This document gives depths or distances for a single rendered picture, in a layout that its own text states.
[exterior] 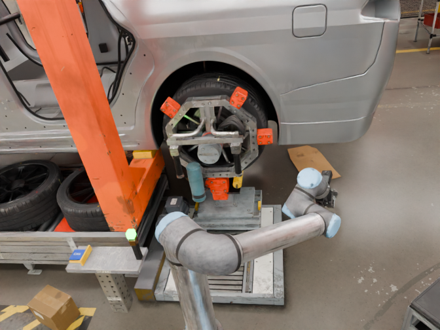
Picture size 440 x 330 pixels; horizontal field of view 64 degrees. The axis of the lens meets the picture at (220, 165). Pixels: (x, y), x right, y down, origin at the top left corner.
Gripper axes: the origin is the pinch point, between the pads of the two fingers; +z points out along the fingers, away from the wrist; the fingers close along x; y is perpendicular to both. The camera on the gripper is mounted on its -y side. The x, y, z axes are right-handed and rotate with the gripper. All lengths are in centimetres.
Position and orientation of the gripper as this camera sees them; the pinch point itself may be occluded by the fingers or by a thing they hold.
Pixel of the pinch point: (332, 198)
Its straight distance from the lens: 180.2
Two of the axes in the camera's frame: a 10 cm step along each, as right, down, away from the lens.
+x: 8.4, -0.3, -5.3
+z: 5.1, 3.6, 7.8
